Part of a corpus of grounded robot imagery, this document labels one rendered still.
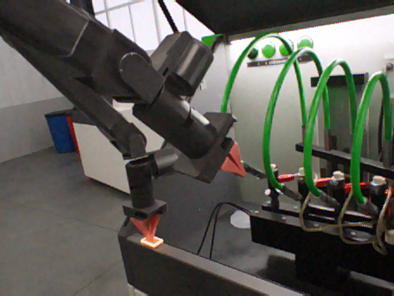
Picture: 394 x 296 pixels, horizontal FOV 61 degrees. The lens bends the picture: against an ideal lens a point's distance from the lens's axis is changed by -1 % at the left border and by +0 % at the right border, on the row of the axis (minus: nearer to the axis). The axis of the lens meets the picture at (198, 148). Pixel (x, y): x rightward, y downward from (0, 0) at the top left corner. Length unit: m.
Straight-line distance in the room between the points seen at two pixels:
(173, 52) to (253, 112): 0.78
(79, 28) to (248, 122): 0.91
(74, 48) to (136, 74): 0.07
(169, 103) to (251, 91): 0.78
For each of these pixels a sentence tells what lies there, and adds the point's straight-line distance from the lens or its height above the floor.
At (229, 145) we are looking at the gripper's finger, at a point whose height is 1.26.
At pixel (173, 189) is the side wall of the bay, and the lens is 1.03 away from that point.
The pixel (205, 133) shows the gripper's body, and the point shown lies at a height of 1.29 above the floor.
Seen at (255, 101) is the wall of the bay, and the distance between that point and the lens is 1.17.
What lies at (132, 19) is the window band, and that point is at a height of 2.23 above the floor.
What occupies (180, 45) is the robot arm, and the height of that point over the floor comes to 1.40.
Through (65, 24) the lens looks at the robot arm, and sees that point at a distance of 0.36.
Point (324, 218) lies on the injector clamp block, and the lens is 0.87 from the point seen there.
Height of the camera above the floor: 1.38
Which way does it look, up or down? 15 degrees down
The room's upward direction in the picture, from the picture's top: 8 degrees counter-clockwise
